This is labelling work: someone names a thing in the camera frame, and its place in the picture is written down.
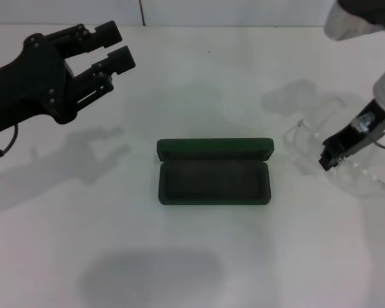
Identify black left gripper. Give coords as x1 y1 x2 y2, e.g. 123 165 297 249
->
0 21 137 139

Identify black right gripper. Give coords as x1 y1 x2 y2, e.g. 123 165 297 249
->
319 99 385 171

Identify clear white glasses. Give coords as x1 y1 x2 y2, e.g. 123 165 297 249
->
282 96 385 198

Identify green glasses case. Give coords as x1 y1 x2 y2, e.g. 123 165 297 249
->
156 137 275 207

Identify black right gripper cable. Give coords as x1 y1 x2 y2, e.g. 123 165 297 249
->
355 112 385 151

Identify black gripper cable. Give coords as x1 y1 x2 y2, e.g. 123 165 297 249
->
0 123 19 163
355 112 385 151

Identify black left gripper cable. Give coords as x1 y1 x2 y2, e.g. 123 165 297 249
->
0 123 19 163

